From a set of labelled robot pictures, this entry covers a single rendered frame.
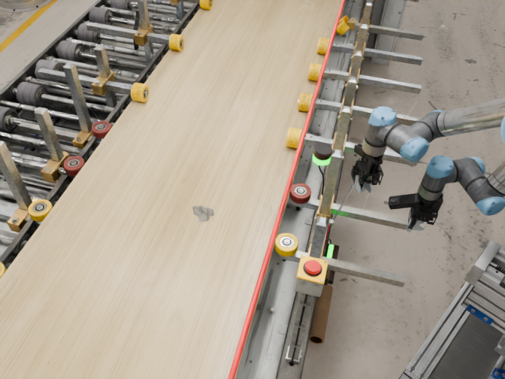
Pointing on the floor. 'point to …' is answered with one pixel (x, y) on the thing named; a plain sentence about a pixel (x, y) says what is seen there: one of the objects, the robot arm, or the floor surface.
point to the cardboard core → (320, 318)
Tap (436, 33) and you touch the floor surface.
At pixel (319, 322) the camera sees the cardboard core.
